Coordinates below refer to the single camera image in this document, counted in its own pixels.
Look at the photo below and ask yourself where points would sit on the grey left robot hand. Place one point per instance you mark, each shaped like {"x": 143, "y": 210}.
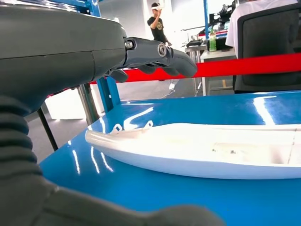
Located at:
{"x": 59, "y": 56}

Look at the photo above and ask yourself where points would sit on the white plinth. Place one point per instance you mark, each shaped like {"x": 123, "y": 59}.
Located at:
{"x": 66, "y": 106}

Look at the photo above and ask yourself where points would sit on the black pole with round base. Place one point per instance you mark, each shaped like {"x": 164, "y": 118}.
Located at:
{"x": 48, "y": 131}

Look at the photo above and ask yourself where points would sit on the person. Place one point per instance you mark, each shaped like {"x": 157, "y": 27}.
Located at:
{"x": 247, "y": 9}
{"x": 158, "y": 29}

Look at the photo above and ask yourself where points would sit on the white plug adapter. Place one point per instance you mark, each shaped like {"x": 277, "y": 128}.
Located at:
{"x": 172, "y": 86}

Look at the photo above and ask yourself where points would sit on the green bottle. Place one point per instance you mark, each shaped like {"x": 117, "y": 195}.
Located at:
{"x": 213, "y": 42}

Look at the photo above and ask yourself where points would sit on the white desk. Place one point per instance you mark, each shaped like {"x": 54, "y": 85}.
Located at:
{"x": 219, "y": 55}

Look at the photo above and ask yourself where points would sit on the black equipment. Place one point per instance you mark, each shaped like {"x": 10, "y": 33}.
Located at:
{"x": 222, "y": 15}

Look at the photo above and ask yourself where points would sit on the red barrier belt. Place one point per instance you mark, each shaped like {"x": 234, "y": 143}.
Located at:
{"x": 234, "y": 65}

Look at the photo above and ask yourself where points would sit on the black office chair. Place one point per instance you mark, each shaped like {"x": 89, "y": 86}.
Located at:
{"x": 270, "y": 46}

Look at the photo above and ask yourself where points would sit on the chrome stanchion post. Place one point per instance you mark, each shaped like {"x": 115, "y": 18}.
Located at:
{"x": 89, "y": 103}

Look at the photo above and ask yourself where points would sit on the blue upright post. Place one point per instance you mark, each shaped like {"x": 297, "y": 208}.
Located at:
{"x": 206, "y": 18}

